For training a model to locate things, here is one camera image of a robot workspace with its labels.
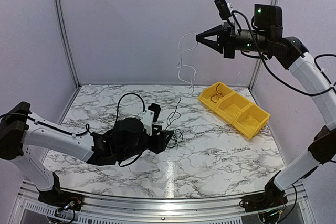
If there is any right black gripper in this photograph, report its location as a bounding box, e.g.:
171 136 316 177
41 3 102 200
196 22 272 58

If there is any cable pile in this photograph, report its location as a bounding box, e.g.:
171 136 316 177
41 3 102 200
164 97 186 149

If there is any long red cable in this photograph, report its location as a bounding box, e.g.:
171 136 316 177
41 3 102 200
209 83 224 104

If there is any white cable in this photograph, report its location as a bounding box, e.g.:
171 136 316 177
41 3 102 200
175 33 199 99

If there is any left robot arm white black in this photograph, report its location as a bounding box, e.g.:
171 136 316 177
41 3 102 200
1 102 174 206

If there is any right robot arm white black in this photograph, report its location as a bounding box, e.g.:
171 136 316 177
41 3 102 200
195 0 335 211

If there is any yellow bin left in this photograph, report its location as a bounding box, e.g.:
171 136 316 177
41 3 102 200
198 82 235 111

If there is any yellow bin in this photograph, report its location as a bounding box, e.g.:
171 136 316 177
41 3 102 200
198 82 235 111
232 103 270 140
214 93 252 124

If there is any yellow bin middle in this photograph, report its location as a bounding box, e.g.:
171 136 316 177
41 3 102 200
214 93 252 124

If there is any yellow bin right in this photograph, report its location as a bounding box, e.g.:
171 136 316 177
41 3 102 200
232 103 270 140

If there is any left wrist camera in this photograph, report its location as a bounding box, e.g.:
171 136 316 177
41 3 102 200
141 103 161 136

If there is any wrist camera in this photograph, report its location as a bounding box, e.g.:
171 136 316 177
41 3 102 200
141 103 161 136
214 0 232 20

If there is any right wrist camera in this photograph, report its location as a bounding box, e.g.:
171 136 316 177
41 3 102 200
214 0 232 20

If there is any aluminium front rail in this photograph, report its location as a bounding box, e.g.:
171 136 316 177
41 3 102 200
10 179 316 224

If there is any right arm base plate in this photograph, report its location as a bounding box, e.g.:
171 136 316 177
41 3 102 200
239 193 288 212

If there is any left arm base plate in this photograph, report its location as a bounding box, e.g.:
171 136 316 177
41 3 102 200
38 189 84 211

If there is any left aluminium frame post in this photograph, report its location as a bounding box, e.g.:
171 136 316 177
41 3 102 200
54 0 81 89

